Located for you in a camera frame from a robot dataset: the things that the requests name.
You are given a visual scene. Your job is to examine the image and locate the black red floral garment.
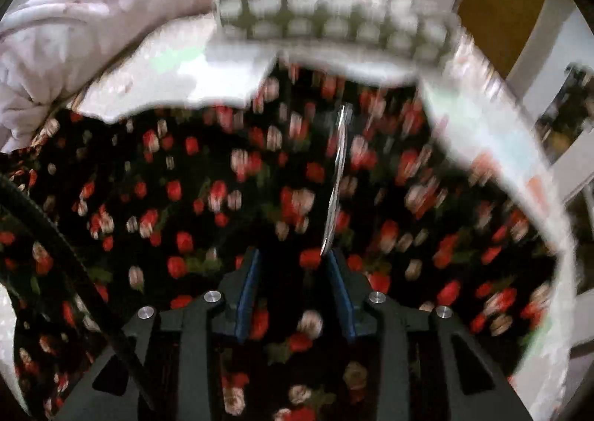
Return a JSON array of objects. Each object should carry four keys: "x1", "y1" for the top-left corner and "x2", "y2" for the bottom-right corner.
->
[{"x1": 1, "y1": 63, "x2": 557, "y2": 420}]

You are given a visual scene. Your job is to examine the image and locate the heart patterned quilt bedspread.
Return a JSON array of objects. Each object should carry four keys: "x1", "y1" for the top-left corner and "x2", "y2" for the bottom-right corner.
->
[{"x1": 72, "y1": 16, "x2": 576, "y2": 420}]

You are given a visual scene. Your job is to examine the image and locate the white shelf unit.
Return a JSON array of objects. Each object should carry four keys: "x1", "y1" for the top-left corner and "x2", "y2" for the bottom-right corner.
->
[{"x1": 507, "y1": 0, "x2": 593, "y2": 349}]

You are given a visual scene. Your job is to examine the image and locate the pink floral comforter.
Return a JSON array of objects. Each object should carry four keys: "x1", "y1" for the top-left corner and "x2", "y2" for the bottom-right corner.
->
[{"x1": 1, "y1": 0, "x2": 212, "y2": 153}]

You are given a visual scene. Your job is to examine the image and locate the olive cloud pattern bolster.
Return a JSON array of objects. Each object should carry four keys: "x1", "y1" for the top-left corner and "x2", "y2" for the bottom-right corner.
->
[{"x1": 215, "y1": 0, "x2": 463, "y2": 67}]

